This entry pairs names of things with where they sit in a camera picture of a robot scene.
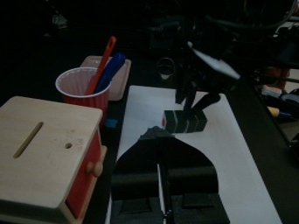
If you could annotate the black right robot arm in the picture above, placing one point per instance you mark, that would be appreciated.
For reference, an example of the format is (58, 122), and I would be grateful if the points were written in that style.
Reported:
(210, 35)

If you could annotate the toy sushi roll green centre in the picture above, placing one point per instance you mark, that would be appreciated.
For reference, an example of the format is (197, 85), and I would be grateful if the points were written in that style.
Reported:
(183, 122)

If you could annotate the grey metal frame bracket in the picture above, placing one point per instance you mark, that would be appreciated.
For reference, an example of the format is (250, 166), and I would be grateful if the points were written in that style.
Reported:
(59, 21)

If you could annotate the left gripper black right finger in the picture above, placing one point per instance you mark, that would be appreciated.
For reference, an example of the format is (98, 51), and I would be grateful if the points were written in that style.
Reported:
(191, 180)

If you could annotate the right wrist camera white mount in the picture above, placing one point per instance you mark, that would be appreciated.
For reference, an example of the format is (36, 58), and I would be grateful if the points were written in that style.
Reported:
(214, 62)

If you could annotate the red ribbed plastic cup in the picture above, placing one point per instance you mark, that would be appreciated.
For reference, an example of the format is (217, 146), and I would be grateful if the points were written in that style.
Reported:
(87, 102)

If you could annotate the wooden box with red drawer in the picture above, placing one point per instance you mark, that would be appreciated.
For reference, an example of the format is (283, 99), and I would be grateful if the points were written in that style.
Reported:
(47, 151)

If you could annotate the small black and white object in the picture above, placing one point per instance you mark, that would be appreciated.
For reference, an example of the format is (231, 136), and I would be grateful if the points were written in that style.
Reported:
(166, 76)

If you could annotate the small blue block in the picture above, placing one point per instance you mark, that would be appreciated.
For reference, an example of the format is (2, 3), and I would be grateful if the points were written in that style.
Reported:
(111, 123)

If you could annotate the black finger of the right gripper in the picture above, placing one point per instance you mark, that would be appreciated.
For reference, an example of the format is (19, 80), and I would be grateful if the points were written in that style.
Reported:
(186, 93)
(209, 102)

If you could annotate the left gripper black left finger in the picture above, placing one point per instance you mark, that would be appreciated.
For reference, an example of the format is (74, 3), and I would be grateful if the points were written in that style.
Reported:
(136, 180)

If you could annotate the white cutting board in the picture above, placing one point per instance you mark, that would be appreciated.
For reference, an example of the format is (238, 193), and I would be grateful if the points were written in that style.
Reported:
(234, 163)

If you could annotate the red background object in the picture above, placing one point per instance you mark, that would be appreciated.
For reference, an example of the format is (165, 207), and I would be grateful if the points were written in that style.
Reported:
(274, 74)

